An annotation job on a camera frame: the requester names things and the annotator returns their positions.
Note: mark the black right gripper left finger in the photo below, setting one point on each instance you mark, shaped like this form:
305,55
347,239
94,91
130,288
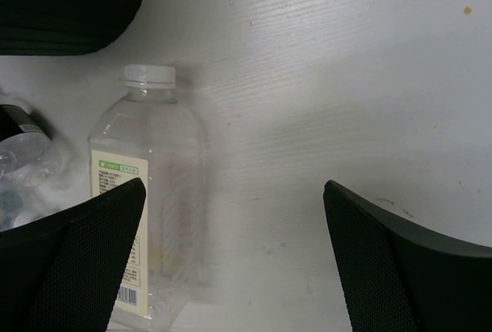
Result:
63,272

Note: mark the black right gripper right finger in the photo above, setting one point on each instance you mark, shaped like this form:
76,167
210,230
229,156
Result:
399,276

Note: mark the tall clear white-label bottle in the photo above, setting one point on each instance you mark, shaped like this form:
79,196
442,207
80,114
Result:
148,134

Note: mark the black ribbed waste bin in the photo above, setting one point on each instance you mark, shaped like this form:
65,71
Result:
63,27

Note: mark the clear crushed water bottle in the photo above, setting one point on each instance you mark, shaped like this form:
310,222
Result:
22,202

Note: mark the small black label bottle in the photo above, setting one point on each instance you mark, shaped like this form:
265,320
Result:
26,144

